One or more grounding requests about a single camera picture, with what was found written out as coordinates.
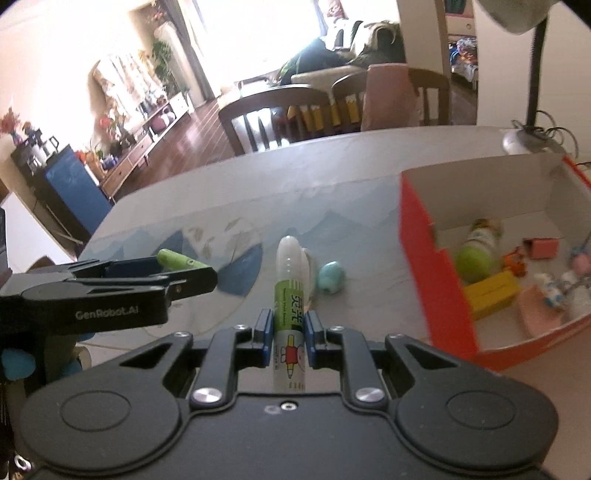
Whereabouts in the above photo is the orange cardboard box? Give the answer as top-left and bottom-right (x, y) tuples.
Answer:
(399, 154), (591, 373)

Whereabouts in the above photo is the white desk lamp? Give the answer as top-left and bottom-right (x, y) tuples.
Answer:
(479, 0), (565, 156)

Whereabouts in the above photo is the pink cloth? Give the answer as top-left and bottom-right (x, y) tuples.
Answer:
(361, 63), (424, 132)

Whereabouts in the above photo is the white toy figure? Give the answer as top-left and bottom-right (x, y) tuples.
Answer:
(534, 272), (570, 311)

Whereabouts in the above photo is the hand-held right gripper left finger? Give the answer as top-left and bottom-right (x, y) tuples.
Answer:
(119, 308), (275, 408)

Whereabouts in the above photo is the teal egg-shaped toy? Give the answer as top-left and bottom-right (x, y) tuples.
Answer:
(318, 261), (347, 295)

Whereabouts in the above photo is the teal dotted dark cloth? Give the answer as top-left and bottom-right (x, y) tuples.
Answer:
(0, 340), (47, 480)

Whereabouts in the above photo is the wooden tv cabinet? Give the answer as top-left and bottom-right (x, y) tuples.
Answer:
(99, 89), (193, 200)

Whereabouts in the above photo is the pink eraser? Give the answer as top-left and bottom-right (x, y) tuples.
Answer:
(519, 285), (567, 336)

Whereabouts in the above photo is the green potted plant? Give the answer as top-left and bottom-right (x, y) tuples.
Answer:
(152, 40), (175, 92)

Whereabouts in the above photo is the white standing air conditioner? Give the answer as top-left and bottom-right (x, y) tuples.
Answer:
(154, 24), (198, 108)

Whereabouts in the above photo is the red binder clip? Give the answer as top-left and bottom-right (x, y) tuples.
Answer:
(523, 237), (561, 261)

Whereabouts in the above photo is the white glue pen green label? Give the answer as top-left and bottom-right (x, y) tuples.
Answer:
(271, 235), (308, 394)

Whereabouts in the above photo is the pink toy figure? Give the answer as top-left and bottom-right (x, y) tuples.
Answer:
(570, 244), (591, 288)

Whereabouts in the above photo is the yellow block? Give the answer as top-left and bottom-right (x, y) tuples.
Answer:
(462, 271), (520, 320)

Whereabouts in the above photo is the blue cabinet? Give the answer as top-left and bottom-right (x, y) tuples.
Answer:
(43, 151), (114, 237)

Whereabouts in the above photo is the beige sofa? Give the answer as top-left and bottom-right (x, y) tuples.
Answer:
(280, 20), (408, 87)

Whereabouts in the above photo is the coiled lamp cable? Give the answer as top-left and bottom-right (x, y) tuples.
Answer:
(510, 110), (579, 154)

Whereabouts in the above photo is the floral hanging fabric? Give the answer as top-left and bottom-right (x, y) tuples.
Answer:
(89, 52), (156, 121)

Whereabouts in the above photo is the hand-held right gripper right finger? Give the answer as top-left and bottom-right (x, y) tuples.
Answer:
(304, 310), (467, 409)

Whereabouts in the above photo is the dark wooden slatted chair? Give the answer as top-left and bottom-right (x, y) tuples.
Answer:
(217, 85), (331, 156)

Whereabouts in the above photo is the brown wooden chair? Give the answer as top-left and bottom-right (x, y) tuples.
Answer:
(331, 71), (370, 133)
(408, 68), (452, 126)

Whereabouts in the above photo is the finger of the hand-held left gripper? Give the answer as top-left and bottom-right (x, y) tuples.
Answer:
(55, 266), (218, 302)
(69, 257), (170, 279)

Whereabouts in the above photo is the yellow stool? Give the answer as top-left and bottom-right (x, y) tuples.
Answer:
(288, 93), (364, 128)

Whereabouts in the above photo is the green marker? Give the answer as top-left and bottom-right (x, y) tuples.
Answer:
(157, 248), (214, 273)

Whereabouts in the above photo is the green capped bottle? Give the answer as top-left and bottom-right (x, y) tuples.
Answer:
(454, 217), (504, 284)

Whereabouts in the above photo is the orange toy figure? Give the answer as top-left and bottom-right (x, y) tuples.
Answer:
(503, 246), (527, 278)

